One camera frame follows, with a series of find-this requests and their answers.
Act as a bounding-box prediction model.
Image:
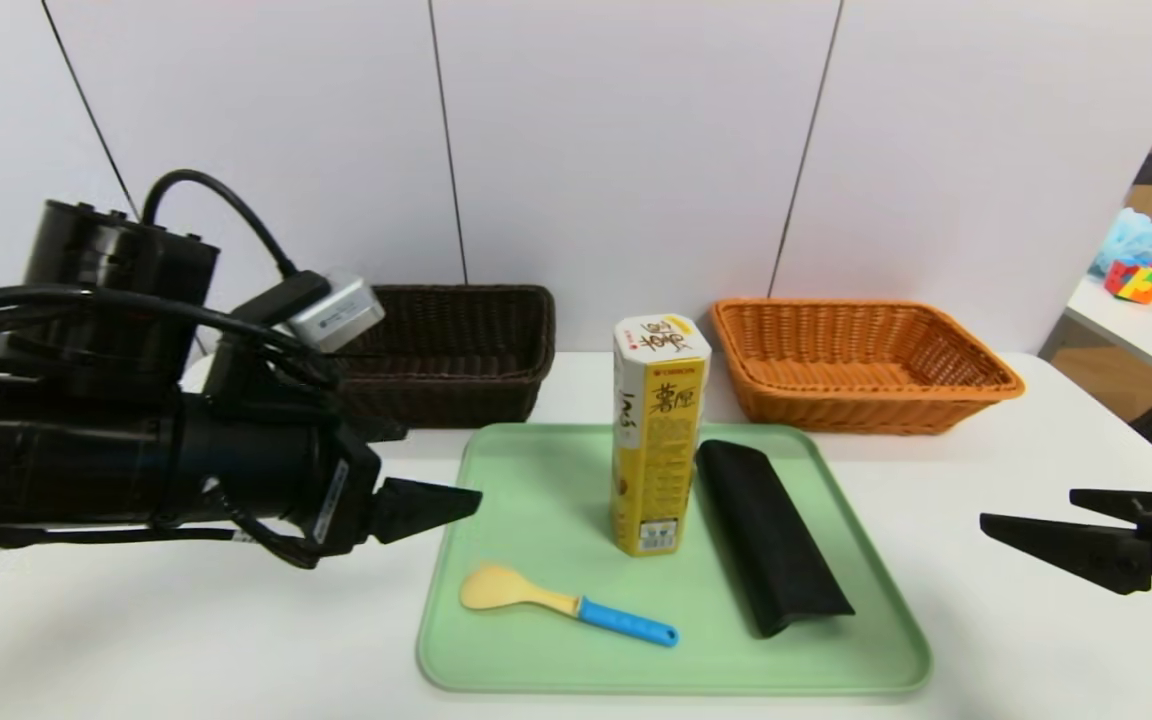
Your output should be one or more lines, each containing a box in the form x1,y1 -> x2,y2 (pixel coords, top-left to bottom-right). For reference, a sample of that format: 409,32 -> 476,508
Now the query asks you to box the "white side table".
1066,275 -> 1152,393

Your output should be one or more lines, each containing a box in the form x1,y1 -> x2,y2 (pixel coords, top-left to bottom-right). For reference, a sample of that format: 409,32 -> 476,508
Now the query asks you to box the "light green plastic tray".
418,422 -> 933,696

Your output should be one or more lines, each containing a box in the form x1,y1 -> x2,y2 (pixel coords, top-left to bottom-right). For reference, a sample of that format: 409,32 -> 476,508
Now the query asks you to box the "yellow hexagonal snack box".
612,313 -> 712,557

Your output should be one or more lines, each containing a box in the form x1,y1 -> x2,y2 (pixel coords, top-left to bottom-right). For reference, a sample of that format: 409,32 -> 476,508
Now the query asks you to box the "dark brown wicker basket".
331,285 -> 557,429

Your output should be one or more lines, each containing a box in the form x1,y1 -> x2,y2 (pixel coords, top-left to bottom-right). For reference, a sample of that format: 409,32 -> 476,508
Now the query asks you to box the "black fabric pouch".
696,439 -> 855,639

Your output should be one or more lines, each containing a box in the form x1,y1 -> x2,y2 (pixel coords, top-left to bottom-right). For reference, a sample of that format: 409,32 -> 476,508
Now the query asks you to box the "colourful puzzle cube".
1104,258 -> 1152,304

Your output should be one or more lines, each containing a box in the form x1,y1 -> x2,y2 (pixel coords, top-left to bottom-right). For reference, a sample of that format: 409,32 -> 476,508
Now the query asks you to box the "brown wooden side panel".
1039,345 -> 1152,421

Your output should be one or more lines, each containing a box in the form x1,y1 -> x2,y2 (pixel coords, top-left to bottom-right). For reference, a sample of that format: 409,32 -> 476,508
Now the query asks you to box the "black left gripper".
179,395 -> 484,558

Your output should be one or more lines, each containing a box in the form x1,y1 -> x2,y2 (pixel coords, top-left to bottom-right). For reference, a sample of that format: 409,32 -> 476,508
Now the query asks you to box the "blue mesh bath pouf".
1091,208 -> 1152,276

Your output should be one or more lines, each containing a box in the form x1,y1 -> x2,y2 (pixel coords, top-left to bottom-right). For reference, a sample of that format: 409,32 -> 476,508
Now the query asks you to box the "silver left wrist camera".
286,275 -> 386,353

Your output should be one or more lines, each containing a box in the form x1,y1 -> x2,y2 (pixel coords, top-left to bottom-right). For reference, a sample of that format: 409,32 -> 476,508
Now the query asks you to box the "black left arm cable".
0,170 -> 342,391

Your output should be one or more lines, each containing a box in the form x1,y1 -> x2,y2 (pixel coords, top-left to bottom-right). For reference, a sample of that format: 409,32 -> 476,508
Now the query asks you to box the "yellow spoon with blue handle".
460,563 -> 680,648

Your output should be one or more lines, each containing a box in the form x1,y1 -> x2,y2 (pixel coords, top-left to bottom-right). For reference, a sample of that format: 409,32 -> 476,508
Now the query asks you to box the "orange wicker basket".
712,298 -> 1027,435

